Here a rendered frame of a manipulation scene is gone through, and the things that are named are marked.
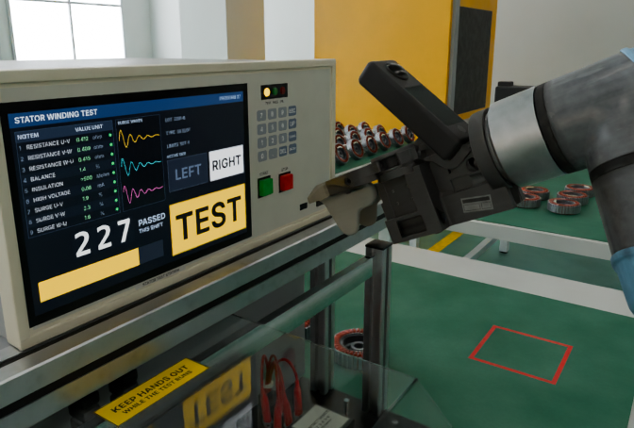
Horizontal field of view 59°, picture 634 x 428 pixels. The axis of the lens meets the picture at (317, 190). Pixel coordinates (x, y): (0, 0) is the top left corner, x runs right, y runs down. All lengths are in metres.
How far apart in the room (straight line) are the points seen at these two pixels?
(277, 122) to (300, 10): 6.27
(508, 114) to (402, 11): 3.72
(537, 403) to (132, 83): 0.84
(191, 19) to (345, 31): 1.21
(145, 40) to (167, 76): 8.11
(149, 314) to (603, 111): 0.39
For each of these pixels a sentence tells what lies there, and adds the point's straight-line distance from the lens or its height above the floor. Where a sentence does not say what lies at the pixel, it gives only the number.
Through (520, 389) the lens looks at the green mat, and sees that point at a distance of 1.11.
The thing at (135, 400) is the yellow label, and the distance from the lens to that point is 0.49.
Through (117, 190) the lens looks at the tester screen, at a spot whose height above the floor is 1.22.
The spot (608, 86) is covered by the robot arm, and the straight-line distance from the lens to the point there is 0.45.
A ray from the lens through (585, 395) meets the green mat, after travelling 1.14.
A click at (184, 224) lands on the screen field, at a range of 0.56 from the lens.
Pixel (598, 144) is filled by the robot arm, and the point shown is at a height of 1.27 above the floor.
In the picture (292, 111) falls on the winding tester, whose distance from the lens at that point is 0.67.
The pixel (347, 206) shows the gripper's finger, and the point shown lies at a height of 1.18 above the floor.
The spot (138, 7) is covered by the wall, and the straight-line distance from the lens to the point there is 8.60.
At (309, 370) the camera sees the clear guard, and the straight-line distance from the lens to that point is 0.51.
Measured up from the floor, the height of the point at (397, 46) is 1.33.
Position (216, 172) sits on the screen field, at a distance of 0.58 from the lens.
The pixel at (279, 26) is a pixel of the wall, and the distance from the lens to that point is 7.08.
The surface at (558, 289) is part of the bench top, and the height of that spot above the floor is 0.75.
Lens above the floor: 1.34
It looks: 14 degrees down
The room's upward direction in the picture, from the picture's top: straight up
